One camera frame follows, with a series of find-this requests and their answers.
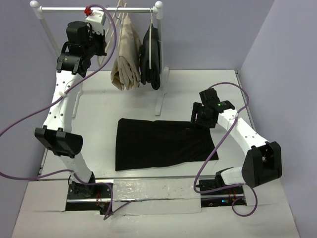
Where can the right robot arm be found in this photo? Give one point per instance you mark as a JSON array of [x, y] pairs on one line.
[[263, 159]]

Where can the black trousers on hanger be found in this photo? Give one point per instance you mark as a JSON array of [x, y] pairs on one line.
[[150, 76]]

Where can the black trousers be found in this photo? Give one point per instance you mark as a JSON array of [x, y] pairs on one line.
[[143, 144], [150, 76]]

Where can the beige trousers on hanger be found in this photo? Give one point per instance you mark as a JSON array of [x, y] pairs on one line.
[[125, 73]]

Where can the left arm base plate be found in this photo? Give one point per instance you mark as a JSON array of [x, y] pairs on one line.
[[82, 197]]

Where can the cream wooden hanger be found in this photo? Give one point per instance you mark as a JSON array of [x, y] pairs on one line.
[[109, 34]]

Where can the cream hanger under beige trousers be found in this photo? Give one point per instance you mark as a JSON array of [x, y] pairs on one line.
[[121, 20]]

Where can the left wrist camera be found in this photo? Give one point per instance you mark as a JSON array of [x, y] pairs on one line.
[[95, 17]]

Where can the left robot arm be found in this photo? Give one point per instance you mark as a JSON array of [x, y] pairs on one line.
[[55, 134]]

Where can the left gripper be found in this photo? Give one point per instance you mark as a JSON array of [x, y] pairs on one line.
[[100, 37]]

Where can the cream hanger under black trousers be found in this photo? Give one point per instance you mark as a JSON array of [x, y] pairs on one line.
[[150, 39]]

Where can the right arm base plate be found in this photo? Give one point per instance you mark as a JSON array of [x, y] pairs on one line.
[[219, 198]]

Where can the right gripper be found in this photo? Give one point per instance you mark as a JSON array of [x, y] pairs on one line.
[[197, 107]]

